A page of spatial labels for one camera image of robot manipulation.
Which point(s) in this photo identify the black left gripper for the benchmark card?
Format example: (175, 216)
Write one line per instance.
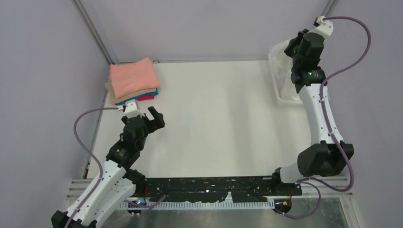
(157, 123)

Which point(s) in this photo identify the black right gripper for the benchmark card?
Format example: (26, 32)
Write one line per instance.
(297, 39)

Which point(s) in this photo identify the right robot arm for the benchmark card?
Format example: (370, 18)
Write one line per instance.
(328, 153)

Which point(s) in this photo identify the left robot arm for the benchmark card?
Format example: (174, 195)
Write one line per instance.
(116, 180)

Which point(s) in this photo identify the folded magenta t-shirt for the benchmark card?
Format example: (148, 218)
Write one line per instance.
(144, 97)

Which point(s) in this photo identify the folded tan t-shirt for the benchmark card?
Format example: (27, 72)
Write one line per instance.
(113, 99)

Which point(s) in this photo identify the folded pink t-shirt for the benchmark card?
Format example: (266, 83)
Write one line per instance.
(128, 78)

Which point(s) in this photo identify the white plastic laundry basket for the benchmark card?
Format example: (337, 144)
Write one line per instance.
(283, 94)

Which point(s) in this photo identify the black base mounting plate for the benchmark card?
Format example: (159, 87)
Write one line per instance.
(214, 189)

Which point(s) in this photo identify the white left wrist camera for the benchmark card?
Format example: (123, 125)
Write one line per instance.
(130, 109)

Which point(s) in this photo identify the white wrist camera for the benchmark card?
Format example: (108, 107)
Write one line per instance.
(323, 27)
(130, 109)

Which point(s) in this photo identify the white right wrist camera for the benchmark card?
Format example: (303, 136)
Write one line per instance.
(323, 27)

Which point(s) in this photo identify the white slotted cable duct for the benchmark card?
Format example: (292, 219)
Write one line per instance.
(225, 205)

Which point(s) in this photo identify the aluminium frame rail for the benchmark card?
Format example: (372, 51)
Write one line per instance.
(93, 23)

